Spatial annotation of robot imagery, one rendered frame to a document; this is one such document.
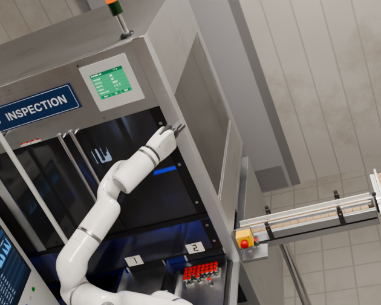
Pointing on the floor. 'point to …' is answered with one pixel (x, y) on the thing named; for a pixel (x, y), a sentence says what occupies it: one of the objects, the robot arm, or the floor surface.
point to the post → (194, 163)
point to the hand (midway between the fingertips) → (179, 126)
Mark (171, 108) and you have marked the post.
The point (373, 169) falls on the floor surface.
